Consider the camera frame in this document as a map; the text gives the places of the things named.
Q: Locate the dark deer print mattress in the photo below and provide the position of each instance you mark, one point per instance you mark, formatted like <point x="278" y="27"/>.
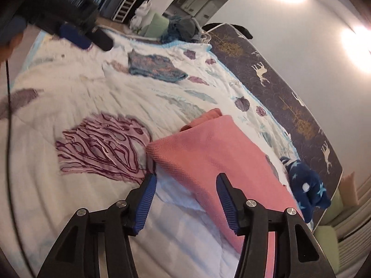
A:
<point x="275" y="92"/>

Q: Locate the navy star print garment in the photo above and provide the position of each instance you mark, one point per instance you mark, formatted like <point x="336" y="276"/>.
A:
<point x="307" y="179"/>

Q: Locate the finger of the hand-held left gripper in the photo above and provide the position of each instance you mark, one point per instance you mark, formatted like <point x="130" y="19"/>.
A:
<point x="103" y="40"/>
<point x="75" y="36"/>

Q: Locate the orange pillow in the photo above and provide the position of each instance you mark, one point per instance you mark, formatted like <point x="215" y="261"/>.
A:
<point x="347" y="188"/>

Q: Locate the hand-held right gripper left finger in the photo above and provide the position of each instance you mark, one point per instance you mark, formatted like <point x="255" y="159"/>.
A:
<point x="145" y="205"/>

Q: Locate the white shelf rack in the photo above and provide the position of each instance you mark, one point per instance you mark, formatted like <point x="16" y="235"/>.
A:
<point x="124" y="7"/>

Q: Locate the folded blue floral garment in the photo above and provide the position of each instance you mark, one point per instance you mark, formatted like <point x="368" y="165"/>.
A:
<point x="153" y="66"/>

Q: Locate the white seashell print quilt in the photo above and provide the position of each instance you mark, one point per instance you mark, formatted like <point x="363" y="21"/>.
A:
<point x="72" y="92"/>

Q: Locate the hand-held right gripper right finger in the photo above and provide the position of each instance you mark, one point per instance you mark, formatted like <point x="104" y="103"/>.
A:
<point x="227" y="205"/>

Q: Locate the grey wall cabinet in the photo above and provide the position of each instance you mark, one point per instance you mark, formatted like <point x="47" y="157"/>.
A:
<point x="194" y="1"/>

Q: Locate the pile of grey blue clothes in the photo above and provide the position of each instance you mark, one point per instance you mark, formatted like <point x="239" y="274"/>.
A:
<point x="182" y="29"/>

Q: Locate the green pillow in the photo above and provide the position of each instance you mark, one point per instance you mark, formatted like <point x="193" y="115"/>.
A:
<point x="327" y="249"/>
<point x="155" y="24"/>
<point x="336" y="208"/>

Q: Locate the pink long-sleeve shirt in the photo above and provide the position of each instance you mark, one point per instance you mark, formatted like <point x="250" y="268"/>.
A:
<point x="208" y="156"/>

